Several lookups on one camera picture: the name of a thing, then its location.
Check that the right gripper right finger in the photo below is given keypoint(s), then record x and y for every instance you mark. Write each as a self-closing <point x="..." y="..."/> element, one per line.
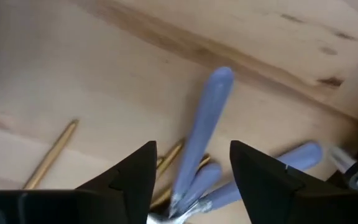
<point x="284" y="199"/>

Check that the silver metal bar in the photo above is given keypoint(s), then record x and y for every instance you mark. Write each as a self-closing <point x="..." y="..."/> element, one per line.
<point x="340" y="158"/>

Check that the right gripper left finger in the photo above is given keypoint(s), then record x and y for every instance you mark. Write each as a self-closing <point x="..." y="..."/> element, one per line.
<point x="104" y="202"/>

